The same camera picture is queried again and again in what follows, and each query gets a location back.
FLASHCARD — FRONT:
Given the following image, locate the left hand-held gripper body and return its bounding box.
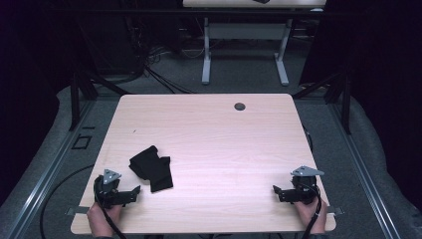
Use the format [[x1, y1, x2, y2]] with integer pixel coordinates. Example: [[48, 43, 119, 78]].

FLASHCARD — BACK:
[[94, 168, 133, 209]]

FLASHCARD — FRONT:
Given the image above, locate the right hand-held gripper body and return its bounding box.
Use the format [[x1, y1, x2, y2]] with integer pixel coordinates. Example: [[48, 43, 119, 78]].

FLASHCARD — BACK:
[[280, 165, 325, 205]]

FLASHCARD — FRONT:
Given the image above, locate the black cloth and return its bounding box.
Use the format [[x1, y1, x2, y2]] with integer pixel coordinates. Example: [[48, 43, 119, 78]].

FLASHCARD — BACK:
[[128, 144, 174, 194]]

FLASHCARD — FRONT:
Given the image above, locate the person's left hand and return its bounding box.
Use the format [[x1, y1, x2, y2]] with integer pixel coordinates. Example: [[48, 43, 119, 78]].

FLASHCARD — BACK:
[[86, 202, 123, 239]]

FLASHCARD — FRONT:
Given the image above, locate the person's right hand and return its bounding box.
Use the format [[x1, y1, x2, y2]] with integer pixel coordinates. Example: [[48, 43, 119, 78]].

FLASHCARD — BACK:
[[293, 198, 328, 235]]

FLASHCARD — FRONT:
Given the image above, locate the white-legged table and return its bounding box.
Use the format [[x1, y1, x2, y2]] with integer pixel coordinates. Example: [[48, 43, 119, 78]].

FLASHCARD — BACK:
[[182, 0, 328, 87]]

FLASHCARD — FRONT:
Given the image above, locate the black horizontal bar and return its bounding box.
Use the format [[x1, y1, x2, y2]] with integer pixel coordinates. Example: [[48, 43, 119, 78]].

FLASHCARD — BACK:
[[49, 7, 352, 17]]

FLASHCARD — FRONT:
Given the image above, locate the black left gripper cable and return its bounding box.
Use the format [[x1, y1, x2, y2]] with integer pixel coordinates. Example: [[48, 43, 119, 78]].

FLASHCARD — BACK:
[[94, 177, 127, 239]]

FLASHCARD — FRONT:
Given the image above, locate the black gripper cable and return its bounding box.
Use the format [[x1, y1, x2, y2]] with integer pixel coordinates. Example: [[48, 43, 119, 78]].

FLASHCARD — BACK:
[[301, 183, 323, 239], [94, 177, 127, 239]]

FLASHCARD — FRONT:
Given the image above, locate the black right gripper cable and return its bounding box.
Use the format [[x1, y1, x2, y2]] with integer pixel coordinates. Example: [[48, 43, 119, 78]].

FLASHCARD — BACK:
[[301, 183, 323, 239]]

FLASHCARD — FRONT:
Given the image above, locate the grey metal bracket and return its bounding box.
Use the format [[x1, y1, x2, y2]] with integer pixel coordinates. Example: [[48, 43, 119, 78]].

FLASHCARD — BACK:
[[326, 205, 345, 217]]

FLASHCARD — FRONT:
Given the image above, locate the black floor cable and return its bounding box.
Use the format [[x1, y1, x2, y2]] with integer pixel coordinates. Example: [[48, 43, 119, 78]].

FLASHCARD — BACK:
[[39, 163, 97, 239]]

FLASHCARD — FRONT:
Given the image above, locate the aluminium floor rail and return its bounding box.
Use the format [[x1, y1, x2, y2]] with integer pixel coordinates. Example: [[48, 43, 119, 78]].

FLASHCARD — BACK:
[[2, 99, 98, 239], [327, 101, 403, 239]]

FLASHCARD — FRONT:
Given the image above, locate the black metal frame strut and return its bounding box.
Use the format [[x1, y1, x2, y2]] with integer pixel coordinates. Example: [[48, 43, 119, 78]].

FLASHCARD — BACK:
[[293, 70, 352, 135], [68, 70, 131, 131]]

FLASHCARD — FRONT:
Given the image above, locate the bundle of black cables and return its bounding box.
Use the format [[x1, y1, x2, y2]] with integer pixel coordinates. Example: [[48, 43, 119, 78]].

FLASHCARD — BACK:
[[132, 19, 197, 96]]

